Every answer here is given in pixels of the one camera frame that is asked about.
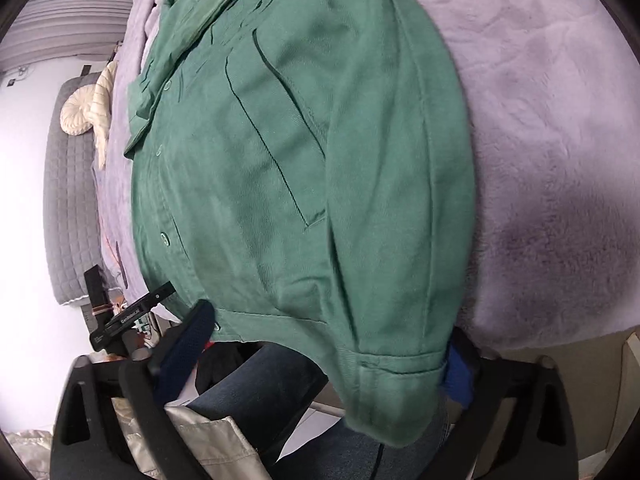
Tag person legs in jeans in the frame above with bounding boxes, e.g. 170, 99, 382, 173
186, 341, 452, 480

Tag purple plush blanket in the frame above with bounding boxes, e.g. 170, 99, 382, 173
94, 0, 639, 350

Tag grey curtain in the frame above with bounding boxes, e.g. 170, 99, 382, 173
1, 0, 134, 73

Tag round cream pillow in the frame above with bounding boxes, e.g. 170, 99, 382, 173
60, 84, 96, 136

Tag cream knot pillow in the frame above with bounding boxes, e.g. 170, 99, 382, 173
87, 61, 117, 170

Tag green work shirt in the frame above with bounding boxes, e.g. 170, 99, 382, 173
125, 0, 475, 448

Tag grey quilted headboard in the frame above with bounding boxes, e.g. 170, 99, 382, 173
43, 73, 105, 307

